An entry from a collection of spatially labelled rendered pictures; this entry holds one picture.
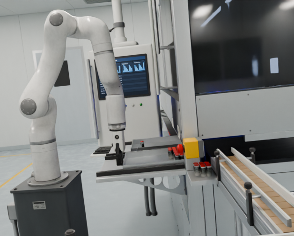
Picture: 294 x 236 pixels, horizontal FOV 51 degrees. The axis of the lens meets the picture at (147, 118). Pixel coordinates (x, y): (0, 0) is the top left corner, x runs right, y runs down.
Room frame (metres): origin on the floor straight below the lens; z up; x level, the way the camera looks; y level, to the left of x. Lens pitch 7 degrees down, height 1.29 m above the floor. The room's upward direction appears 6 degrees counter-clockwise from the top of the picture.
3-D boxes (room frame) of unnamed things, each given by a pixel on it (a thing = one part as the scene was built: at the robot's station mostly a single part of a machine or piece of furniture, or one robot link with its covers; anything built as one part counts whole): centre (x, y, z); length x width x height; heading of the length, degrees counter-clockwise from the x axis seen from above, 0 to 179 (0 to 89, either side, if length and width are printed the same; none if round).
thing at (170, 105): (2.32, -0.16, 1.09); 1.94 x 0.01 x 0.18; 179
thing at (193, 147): (1.23, -0.17, 0.99); 0.08 x 0.07 x 0.07; 89
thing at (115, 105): (1.42, 0.14, 1.17); 0.09 x 0.08 x 0.13; 177
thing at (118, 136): (1.41, 0.14, 1.03); 0.10 x 0.08 x 0.11; 179
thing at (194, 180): (1.22, -0.22, 0.87); 0.14 x 0.13 x 0.02; 89
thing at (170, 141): (1.82, -0.06, 0.90); 0.34 x 0.26 x 0.04; 89
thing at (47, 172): (1.43, 0.50, 0.95); 0.19 x 0.19 x 0.18
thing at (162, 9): (2.02, -0.17, 1.50); 0.47 x 0.01 x 0.59; 179
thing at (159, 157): (1.48, -0.04, 0.90); 0.34 x 0.26 x 0.04; 90
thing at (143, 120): (2.39, 0.15, 1.19); 0.50 x 0.19 x 0.78; 83
